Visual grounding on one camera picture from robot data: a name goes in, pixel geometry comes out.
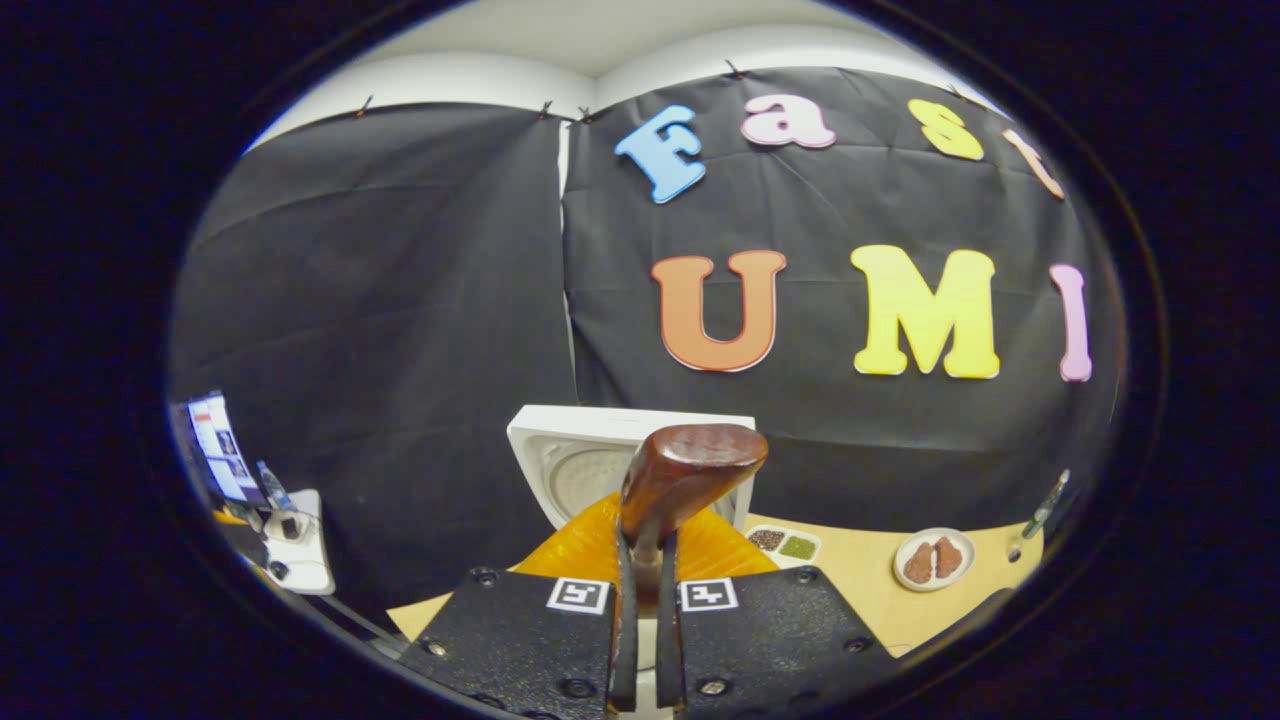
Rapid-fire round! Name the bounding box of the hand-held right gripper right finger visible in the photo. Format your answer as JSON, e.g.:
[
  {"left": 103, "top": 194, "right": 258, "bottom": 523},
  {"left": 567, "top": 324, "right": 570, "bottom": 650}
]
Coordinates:
[{"left": 655, "top": 505, "right": 899, "bottom": 720}]

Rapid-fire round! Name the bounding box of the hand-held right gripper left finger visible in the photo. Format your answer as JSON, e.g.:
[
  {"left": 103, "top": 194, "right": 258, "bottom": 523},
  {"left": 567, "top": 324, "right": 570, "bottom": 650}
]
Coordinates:
[{"left": 400, "top": 490, "right": 641, "bottom": 720}]

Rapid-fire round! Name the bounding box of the white rice cooker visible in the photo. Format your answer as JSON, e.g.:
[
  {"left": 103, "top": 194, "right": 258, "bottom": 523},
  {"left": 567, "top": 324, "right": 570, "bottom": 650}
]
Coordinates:
[{"left": 506, "top": 404, "right": 758, "bottom": 536}]

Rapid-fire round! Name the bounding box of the white divided grain dish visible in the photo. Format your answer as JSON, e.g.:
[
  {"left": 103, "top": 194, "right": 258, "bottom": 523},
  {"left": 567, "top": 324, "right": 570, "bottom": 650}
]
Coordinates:
[{"left": 745, "top": 524, "right": 823, "bottom": 567}]

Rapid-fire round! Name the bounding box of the white round plate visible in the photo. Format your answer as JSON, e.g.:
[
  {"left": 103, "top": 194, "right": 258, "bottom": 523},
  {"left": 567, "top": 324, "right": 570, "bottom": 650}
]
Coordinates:
[{"left": 893, "top": 527, "right": 976, "bottom": 593}]

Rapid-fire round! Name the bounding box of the white side table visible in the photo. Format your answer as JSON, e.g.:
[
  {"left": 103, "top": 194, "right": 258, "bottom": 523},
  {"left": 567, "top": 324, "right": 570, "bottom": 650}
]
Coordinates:
[{"left": 262, "top": 488, "right": 337, "bottom": 597}]

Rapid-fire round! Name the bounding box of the small clear bottle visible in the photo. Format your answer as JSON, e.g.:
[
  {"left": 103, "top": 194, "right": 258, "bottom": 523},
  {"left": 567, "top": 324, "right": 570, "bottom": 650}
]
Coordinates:
[{"left": 256, "top": 460, "right": 294, "bottom": 513}]

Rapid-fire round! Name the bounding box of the clear plastic water bottle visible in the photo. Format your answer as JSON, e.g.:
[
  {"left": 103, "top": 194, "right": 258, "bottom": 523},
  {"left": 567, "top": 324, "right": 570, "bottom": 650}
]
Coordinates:
[{"left": 1020, "top": 469, "right": 1071, "bottom": 541}]

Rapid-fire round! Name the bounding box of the black backdrop cloth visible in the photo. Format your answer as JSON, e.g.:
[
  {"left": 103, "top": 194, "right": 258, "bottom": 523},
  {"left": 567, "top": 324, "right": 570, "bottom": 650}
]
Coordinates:
[{"left": 168, "top": 65, "right": 1126, "bottom": 621}]

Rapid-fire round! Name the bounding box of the computer monitor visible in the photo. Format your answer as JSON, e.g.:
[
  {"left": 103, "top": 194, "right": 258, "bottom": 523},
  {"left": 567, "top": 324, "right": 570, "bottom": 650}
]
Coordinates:
[{"left": 185, "top": 392, "right": 269, "bottom": 504}]

